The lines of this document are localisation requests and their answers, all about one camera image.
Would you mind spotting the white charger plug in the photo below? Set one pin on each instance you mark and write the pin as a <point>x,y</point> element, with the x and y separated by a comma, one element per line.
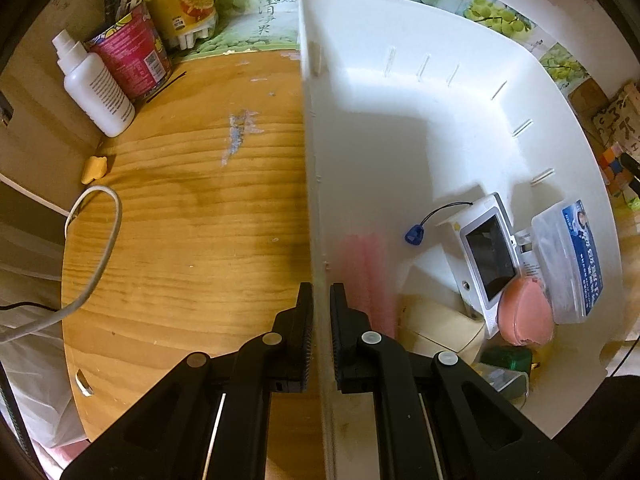
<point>530,260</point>

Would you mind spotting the yellow juice carton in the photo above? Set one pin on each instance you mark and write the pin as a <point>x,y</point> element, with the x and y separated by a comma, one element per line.
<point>185,5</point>

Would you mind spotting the white plastic storage bin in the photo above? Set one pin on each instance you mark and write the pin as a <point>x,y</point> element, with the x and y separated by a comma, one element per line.
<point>400,135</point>

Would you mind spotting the brown cardboard piece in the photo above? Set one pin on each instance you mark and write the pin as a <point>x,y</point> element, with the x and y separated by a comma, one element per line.
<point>585,95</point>

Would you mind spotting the colourful puzzle cube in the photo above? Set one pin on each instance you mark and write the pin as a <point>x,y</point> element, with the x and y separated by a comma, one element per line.
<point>615,167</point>

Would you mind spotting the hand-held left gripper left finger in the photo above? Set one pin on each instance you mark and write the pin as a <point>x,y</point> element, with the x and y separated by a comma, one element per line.
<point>305,340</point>

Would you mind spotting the white compact camera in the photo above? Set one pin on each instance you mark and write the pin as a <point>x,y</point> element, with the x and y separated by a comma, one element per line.
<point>490,250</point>

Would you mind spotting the clear plastic box blue label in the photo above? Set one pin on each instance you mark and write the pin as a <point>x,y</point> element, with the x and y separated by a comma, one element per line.
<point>565,260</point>

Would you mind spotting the black hairpin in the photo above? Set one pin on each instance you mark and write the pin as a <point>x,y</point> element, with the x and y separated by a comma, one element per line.
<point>167,86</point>

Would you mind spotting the small green item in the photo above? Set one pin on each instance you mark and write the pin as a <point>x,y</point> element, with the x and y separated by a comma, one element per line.
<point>505,359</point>

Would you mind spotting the yellow eraser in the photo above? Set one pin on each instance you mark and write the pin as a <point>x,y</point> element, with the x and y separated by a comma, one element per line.
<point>94,170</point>

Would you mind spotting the wooden cabinet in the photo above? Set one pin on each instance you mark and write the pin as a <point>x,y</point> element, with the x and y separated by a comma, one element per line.
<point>40,125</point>

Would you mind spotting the white spray bottle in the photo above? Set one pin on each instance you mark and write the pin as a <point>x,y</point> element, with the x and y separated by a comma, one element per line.
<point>97,90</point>

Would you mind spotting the clear plastic cup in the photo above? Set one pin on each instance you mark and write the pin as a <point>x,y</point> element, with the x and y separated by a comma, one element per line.
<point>507,382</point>

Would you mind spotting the white plastic bag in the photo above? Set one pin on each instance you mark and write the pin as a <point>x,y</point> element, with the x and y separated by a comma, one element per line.
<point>40,385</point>

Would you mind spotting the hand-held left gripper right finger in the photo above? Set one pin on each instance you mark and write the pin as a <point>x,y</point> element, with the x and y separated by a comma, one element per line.
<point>336,345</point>

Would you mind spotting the pink tin can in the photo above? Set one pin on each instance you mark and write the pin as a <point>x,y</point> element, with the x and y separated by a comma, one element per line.
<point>135,50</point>

